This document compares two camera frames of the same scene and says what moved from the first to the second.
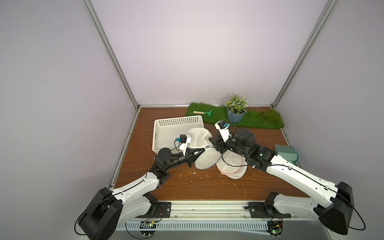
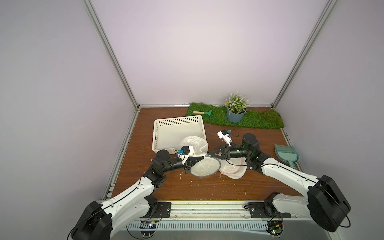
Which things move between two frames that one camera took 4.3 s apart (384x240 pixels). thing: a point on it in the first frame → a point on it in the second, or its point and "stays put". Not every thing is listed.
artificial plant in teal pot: (236, 105) stays put
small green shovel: (209, 112) stays put
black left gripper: (189, 159) → (191, 160)
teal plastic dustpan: (290, 153) stays put
